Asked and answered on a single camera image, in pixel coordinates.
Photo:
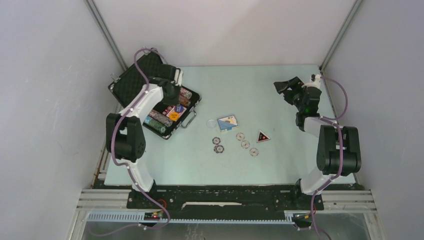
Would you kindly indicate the red dice row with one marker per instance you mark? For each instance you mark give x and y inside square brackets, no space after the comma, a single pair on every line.
[168,110]

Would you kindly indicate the red white chip row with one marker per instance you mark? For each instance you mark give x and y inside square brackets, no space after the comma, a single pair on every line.
[185,93]

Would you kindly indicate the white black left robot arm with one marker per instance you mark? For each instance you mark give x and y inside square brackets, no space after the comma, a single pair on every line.
[125,139]

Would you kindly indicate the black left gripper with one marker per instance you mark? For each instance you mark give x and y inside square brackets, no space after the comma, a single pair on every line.
[174,101]

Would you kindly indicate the brown orange chip row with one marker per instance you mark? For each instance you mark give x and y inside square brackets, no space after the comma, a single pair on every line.
[184,101]

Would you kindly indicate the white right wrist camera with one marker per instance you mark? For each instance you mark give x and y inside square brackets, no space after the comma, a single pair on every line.
[314,82]

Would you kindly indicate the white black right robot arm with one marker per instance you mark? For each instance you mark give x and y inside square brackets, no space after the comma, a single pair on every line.
[338,149]

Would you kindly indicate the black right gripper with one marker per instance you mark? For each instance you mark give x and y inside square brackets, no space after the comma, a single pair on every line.
[295,83]

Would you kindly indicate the purple chip row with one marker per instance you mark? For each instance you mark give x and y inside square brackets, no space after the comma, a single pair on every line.
[163,119]

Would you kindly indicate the clear dealer button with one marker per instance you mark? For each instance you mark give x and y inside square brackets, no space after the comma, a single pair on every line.
[211,123]

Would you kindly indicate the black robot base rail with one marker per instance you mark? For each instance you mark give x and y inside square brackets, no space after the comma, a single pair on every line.
[226,202]

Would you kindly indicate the red black triangle token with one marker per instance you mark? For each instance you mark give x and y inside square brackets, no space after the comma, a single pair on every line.
[262,137]

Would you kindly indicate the blue card deck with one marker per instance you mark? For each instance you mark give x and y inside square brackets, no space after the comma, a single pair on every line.
[227,123]

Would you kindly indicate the blue small blind button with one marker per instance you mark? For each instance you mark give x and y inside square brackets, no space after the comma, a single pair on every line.
[179,109]

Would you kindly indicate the black aluminium poker case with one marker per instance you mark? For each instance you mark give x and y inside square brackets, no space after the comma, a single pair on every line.
[126,86]

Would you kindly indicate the blue white poker chip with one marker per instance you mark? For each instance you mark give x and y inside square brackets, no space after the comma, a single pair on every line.
[219,149]
[216,140]

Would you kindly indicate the green blue chip row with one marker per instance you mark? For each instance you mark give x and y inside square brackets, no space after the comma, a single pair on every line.
[155,125]

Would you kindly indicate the red card deck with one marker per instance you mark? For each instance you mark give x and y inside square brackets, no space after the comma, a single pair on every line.
[174,111]

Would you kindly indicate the yellow big blind button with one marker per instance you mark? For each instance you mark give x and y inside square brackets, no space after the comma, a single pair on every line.
[174,116]

